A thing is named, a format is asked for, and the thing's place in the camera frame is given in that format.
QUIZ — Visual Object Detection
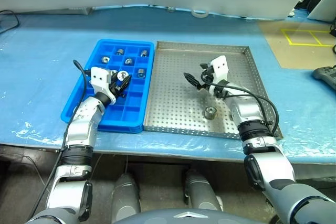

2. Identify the grey robot torso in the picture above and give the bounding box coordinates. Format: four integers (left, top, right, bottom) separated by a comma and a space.
112, 207, 263, 224

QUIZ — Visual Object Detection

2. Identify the blue table cover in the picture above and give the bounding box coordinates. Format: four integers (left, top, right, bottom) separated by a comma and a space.
0, 5, 336, 161

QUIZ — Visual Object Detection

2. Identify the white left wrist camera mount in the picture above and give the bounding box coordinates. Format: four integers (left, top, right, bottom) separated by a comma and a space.
90, 67, 117, 105

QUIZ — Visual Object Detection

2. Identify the grey right robot leg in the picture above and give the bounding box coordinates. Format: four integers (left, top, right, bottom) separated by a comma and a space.
184, 170, 224, 212

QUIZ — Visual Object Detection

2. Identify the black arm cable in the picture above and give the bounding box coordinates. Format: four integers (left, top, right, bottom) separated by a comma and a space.
31, 60, 91, 217
201, 70, 279, 137

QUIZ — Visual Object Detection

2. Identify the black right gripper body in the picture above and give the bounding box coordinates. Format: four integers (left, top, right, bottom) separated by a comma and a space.
201, 66, 217, 90

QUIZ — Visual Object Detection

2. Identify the perforated steel tray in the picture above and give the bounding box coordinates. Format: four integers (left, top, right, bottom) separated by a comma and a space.
143, 41, 284, 140

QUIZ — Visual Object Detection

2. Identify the black handheld controller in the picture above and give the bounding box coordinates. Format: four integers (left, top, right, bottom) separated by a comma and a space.
312, 66, 336, 90

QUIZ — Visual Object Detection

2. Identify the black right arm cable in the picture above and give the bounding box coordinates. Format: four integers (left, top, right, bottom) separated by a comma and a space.
201, 70, 279, 137

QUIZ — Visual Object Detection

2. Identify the grey robot leg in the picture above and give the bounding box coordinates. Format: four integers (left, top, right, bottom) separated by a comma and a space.
184, 170, 224, 212
111, 173, 141, 217

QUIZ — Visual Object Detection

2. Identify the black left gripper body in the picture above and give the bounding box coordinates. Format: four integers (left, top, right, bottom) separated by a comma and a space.
109, 73, 132, 99

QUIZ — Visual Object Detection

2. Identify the grey left robot leg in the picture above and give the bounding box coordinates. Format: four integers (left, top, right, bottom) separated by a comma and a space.
111, 173, 141, 217

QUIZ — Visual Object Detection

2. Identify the thin black cable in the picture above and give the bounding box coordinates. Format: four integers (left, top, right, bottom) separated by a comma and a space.
0, 10, 20, 36

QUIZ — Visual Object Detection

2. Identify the blue compartment tray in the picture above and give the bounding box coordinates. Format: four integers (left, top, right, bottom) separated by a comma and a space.
60, 39, 155, 133

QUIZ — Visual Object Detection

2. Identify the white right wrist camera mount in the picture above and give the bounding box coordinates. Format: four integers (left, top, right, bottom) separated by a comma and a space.
209, 55, 229, 82

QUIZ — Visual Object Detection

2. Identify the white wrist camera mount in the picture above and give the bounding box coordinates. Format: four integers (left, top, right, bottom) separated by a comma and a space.
90, 67, 117, 105
209, 55, 229, 82

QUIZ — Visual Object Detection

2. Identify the clear tape roll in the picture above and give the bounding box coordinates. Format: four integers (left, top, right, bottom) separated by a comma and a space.
191, 9, 210, 19

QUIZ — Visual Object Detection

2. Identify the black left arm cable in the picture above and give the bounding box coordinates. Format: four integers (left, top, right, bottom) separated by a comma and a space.
31, 60, 91, 217

